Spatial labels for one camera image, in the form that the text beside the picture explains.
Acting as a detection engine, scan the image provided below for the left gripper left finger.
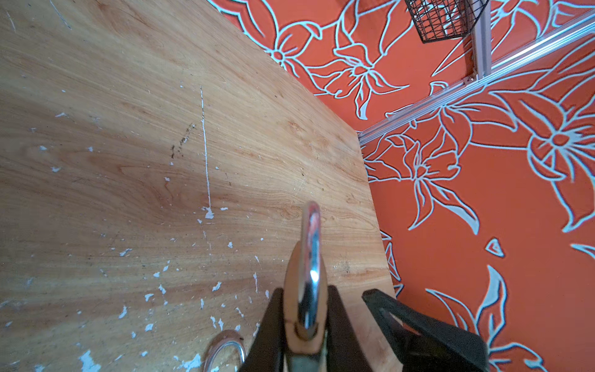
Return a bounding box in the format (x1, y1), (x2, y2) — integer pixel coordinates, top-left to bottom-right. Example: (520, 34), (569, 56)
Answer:
(240, 288), (285, 372)

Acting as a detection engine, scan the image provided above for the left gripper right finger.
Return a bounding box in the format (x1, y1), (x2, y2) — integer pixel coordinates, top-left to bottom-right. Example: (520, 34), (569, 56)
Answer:
(326, 285), (372, 372)

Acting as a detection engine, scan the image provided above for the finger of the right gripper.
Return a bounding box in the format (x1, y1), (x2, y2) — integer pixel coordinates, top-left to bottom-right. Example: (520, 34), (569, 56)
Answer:
(362, 289), (489, 371)

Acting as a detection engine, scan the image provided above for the small brass padlock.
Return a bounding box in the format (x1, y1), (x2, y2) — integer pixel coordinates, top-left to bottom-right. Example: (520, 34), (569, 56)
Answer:
(283, 201), (328, 371)

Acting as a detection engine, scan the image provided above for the long-shackle brass padlock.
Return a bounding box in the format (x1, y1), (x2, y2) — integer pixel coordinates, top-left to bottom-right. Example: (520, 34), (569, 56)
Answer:
(203, 330), (247, 371)

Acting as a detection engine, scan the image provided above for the black wire basket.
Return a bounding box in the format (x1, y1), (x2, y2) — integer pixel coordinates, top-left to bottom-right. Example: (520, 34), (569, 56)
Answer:
(404, 0), (489, 43)

